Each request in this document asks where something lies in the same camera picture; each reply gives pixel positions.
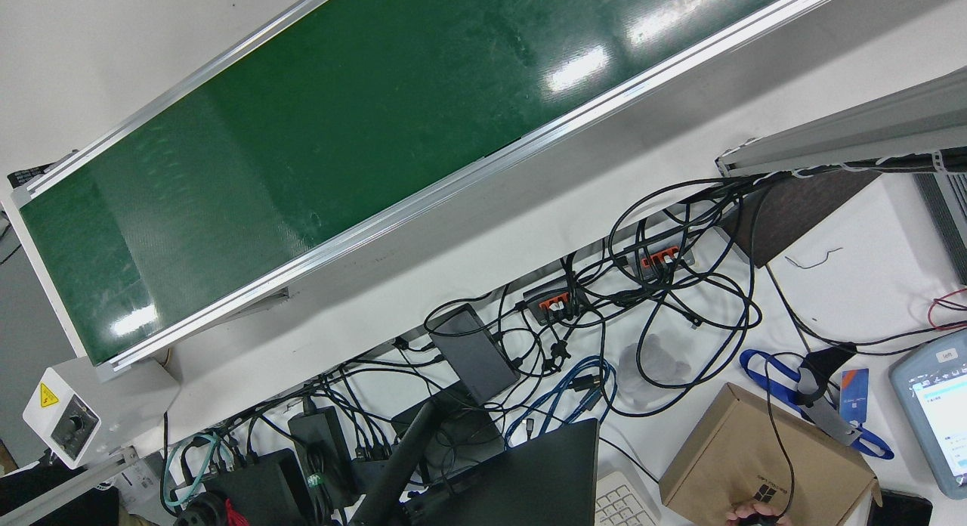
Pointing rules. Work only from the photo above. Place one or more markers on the person hand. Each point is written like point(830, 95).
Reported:
point(736, 515)

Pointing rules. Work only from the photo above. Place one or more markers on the black computer mouse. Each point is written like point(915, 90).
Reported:
point(763, 521)

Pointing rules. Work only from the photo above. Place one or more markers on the brown cardboard box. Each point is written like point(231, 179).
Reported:
point(740, 450)

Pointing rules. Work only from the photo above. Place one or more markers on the white keyboard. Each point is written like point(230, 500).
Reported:
point(623, 503)

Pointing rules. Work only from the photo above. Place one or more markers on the clear plastic bag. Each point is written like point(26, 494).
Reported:
point(665, 371)

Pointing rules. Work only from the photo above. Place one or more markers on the black phone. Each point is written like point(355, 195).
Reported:
point(899, 508)

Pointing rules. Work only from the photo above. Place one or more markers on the blue card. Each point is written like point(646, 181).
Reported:
point(854, 394)

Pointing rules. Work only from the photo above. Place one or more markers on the black monitor back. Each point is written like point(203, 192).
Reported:
point(529, 481)

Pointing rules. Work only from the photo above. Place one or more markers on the grey teach pendant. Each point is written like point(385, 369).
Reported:
point(937, 413)

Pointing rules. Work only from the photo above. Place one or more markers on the long power strip orange switches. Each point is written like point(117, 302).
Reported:
point(661, 258)

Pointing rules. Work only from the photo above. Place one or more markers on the black flat pad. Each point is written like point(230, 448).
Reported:
point(472, 435)

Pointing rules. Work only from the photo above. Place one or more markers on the black power strip orange switches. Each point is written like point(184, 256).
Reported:
point(555, 303)

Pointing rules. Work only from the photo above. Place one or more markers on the dark grey docking box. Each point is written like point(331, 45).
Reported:
point(476, 352)

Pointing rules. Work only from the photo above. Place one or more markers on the dark brown board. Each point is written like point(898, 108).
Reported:
point(793, 208)

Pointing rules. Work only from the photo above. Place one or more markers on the grey ribbed case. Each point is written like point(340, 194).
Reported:
point(952, 216)

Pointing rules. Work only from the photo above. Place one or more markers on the aluminium profile beam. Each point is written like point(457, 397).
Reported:
point(854, 133)

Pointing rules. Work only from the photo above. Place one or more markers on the black power brick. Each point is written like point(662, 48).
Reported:
point(321, 435)

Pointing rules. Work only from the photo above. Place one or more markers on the black square box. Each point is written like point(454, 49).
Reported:
point(257, 488)

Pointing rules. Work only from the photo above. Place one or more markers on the black round knob red tape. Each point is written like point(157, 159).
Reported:
point(211, 511)

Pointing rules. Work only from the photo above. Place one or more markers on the green conveyor belt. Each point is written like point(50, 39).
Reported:
point(340, 133)

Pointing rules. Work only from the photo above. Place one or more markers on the aluminium bar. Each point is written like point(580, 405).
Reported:
point(68, 488)

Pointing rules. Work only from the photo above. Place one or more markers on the white conveyor control box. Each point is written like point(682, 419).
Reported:
point(68, 420)

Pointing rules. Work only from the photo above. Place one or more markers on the grey metal bracket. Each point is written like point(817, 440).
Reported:
point(827, 420)

